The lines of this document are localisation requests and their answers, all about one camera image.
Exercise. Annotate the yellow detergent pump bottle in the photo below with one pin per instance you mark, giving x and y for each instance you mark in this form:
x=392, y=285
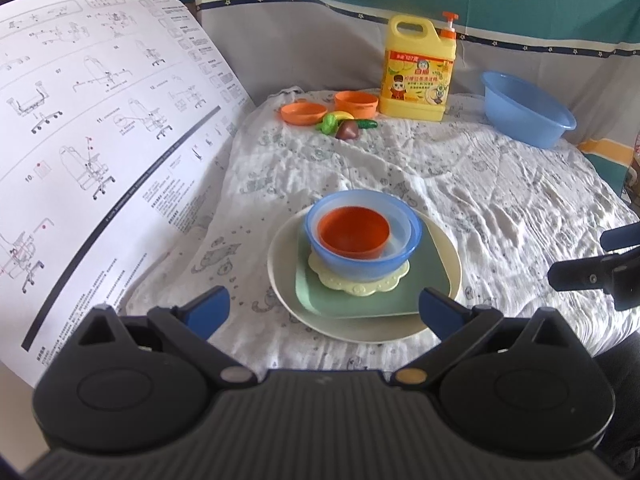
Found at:
x=415, y=90

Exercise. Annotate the toy banana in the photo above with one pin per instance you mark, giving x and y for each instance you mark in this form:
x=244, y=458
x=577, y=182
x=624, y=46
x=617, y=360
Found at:
x=344, y=115

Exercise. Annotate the teal grey star-striped sheet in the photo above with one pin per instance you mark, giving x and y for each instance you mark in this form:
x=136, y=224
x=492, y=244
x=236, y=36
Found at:
x=500, y=0

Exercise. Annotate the green toy vegetable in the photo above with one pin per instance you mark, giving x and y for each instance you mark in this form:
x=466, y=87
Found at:
x=328, y=124

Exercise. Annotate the toy cucumber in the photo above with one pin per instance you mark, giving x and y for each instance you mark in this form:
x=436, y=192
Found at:
x=367, y=124

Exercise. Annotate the small orange bowl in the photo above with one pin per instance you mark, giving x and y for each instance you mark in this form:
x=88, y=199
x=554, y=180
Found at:
x=350, y=230

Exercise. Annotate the green square plate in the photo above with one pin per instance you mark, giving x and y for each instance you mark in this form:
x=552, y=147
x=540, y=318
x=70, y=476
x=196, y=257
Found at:
x=425, y=270

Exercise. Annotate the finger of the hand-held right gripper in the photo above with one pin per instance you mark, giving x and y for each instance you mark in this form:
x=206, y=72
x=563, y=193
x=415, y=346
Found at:
x=622, y=238
x=580, y=274

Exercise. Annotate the white instruction sheet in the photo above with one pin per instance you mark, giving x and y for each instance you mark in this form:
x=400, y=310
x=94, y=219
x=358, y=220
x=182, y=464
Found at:
x=100, y=135

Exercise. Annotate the brown toy onion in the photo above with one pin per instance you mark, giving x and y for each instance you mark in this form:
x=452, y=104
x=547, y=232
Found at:
x=346, y=131

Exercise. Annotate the clear plastic bowl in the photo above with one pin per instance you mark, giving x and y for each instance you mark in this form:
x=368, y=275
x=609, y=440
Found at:
x=401, y=232

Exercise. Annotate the white cat-print cloth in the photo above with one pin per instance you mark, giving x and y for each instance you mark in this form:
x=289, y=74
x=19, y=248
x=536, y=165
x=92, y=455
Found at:
x=500, y=200

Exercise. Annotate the blue transparent bowl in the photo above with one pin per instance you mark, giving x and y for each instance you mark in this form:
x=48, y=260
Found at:
x=350, y=267

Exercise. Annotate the orange toy pot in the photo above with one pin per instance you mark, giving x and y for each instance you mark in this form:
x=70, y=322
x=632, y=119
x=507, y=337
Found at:
x=355, y=107

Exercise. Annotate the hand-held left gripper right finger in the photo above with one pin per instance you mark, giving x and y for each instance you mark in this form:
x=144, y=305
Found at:
x=442, y=312

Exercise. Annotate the small yellow scalloped plate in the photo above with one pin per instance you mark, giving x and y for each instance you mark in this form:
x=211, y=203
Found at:
x=350, y=288

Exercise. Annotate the white round plate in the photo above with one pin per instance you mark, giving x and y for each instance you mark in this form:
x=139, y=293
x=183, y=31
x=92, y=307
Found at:
x=350, y=331

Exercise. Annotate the blue plastic basin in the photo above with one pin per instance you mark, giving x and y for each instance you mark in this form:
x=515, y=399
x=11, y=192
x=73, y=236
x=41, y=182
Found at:
x=520, y=115

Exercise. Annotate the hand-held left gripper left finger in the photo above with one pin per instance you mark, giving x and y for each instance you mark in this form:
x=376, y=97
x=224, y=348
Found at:
x=207, y=310

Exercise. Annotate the orange ladle bowl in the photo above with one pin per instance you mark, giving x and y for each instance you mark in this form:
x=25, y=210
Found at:
x=302, y=114

